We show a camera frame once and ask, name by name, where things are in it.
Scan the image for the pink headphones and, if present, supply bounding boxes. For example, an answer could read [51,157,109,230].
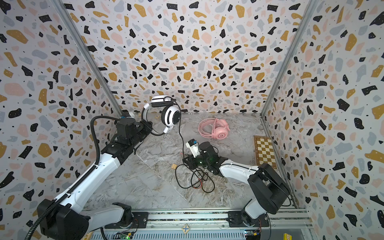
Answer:
[198,118,230,140]

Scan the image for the wooden chessboard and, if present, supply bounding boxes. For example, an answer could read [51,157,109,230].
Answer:
[254,136,278,170]

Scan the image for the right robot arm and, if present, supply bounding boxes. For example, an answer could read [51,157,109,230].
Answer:
[183,139,290,227]

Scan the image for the yellow block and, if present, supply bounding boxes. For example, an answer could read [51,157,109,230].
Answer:
[283,233,292,240]

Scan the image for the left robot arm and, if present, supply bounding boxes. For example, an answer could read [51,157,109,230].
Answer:
[26,117,153,240]

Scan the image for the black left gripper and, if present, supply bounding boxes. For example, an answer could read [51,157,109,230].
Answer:
[130,119,153,149]

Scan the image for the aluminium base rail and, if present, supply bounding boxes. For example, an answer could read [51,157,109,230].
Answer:
[86,207,317,240]

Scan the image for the black headphone cable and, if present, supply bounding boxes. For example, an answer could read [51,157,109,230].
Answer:
[172,101,216,194]

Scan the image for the white black headphones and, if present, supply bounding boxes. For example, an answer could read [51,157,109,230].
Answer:
[141,95,181,137]

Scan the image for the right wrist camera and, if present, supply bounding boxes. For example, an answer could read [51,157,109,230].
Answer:
[186,139,200,158]

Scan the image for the wooden tile on rail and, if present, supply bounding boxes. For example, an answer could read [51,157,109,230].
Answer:
[182,224,190,235]

